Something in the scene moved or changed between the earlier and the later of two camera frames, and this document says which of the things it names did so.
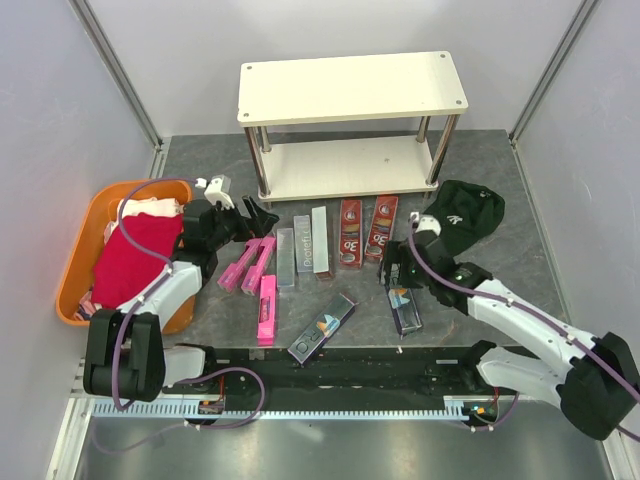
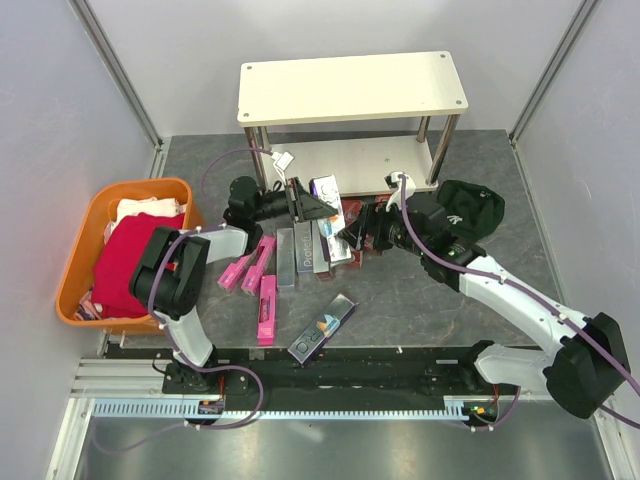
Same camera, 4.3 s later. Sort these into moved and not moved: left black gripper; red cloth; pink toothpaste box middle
Moved: left black gripper
Not moved: pink toothpaste box middle; red cloth
